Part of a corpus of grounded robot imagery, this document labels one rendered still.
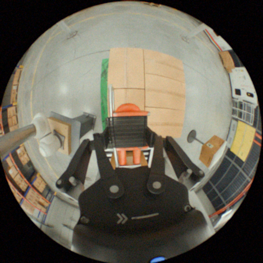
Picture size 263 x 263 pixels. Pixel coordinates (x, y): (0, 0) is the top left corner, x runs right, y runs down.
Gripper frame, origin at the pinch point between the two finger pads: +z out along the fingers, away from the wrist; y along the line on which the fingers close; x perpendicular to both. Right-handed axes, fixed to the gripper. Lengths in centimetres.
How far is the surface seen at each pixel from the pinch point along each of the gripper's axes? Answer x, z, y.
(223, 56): 434, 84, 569
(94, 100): 20, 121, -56
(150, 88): 26, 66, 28
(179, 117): -5, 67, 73
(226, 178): -531, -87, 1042
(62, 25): 262, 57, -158
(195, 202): -113, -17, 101
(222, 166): -462, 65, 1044
